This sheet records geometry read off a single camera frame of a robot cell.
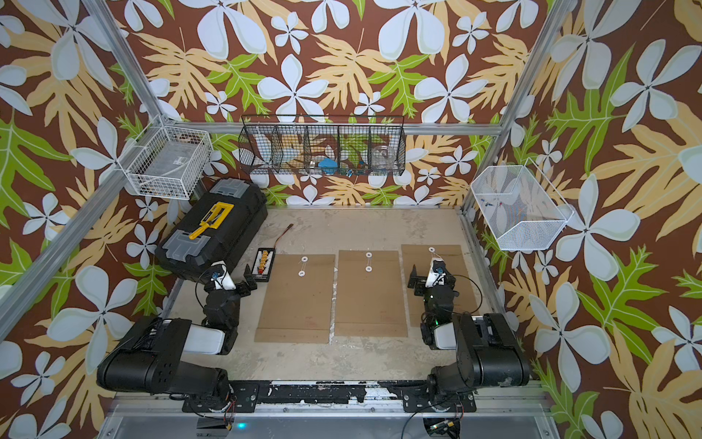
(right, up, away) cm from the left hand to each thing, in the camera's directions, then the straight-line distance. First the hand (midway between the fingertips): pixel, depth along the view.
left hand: (234, 267), depth 88 cm
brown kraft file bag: (+19, -13, +6) cm, 24 cm away
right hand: (+64, 0, +2) cm, 64 cm away
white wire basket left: (-20, +34, -2) cm, 39 cm away
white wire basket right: (+91, +19, -4) cm, 93 cm away
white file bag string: (+45, -2, +13) cm, 47 cm away
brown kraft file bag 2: (+45, -13, +11) cm, 48 cm away
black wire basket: (+39, +43, +10) cm, 59 cm away
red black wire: (+12, +13, +25) cm, 31 cm away
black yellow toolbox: (-6, +13, +3) cm, 14 cm away
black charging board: (+5, -1, +13) cm, 14 cm away
